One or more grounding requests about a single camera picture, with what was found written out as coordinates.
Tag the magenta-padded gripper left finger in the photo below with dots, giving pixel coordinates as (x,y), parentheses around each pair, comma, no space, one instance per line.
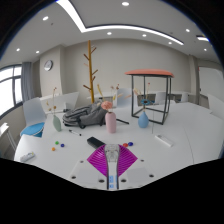
(98,161)

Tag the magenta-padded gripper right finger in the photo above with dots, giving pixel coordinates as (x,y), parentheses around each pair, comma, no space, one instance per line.
(126,161)

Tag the red round magnet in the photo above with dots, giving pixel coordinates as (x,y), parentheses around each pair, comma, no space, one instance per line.
(125,145)

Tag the blue round magnet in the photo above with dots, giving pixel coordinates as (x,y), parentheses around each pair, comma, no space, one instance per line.
(130,144)
(62,145)

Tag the black rectangular box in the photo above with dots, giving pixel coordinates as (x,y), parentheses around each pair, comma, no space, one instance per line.
(95,142)

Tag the white marker pen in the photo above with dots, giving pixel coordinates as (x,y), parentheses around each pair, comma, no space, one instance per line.
(75,132)

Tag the black pen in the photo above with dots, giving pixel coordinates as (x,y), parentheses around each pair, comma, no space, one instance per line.
(122,121)

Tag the pink vase with flowers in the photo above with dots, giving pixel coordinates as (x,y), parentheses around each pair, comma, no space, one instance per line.
(110,123)

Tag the white flat bar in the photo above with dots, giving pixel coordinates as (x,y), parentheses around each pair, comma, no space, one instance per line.
(164,140)

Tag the blue vase with stems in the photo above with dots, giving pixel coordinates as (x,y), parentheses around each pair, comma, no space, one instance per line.
(143,121)

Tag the green round magnet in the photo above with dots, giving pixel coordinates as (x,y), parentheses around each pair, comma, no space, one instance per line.
(57,142)

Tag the grey backpack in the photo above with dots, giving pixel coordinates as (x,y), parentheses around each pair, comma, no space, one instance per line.
(86,116)

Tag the orange round magnet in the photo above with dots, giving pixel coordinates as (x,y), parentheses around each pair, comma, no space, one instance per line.
(53,149)

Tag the green vase with twigs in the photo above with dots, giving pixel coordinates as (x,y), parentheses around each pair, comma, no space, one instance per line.
(57,124)

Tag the white chairs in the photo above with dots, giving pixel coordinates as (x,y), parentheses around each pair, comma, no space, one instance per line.
(125,96)

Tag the white remote control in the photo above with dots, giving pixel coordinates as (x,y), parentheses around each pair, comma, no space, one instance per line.
(27,156)

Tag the white chair with blue cushion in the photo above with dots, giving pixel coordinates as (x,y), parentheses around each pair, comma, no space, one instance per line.
(33,115)

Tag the wooden coat stand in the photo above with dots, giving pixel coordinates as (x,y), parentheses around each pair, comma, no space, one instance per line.
(90,70)

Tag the black-framed orange-topped side table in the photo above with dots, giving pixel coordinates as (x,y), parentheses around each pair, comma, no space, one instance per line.
(150,72)

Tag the grey curtain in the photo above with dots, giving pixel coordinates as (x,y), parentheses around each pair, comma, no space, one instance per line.
(27,81)

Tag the window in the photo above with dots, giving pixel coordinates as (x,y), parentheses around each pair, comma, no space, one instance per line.
(8,90)

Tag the round ceiling spotlights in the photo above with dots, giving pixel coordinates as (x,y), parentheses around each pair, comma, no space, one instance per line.
(109,33)

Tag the long ceiling strip light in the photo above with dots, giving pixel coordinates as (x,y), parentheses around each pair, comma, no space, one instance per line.
(133,28)

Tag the short ceiling strip light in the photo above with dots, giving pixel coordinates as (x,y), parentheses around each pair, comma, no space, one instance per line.
(202,38)

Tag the round wall clock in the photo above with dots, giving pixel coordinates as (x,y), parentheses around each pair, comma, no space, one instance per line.
(48,65)

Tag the white wall board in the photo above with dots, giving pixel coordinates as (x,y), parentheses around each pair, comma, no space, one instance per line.
(211,83)

